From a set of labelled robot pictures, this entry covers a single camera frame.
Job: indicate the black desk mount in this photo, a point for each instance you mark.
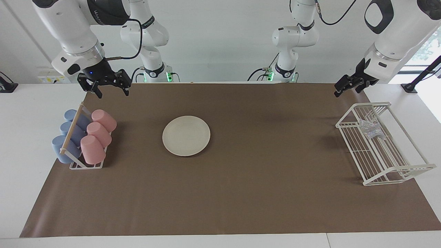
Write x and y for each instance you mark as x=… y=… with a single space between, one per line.
x=7 y=88

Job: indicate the pink plastic cup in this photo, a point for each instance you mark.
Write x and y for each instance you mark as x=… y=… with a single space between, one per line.
x=92 y=150
x=100 y=133
x=105 y=120

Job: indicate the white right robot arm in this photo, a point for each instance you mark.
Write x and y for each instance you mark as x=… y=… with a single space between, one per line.
x=69 y=27

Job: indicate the cup rack with wooden bar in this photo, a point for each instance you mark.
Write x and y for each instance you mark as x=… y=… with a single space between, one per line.
x=74 y=129

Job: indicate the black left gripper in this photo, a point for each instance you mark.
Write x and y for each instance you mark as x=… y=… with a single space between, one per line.
x=366 y=74

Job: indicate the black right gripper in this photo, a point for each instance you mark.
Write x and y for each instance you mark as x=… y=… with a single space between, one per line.
x=100 y=74

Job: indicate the blue plastic cup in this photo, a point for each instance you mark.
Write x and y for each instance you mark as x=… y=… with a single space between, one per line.
x=70 y=114
x=66 y=128
x=58 y=146

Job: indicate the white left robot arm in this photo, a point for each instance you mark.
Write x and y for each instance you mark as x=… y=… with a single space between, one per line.
x=396 y=38

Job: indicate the brown table mat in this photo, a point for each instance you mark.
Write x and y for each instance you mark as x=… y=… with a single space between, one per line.
x=241 y=189

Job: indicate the white wall socket box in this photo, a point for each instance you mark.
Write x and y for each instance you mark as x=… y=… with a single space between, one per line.
x=44 y=78

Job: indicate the black clamp stand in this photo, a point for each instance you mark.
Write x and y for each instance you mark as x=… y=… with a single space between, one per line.
x=410 y=86

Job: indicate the cream round plate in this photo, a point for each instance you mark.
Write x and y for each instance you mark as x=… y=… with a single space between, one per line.
x=186 y=136

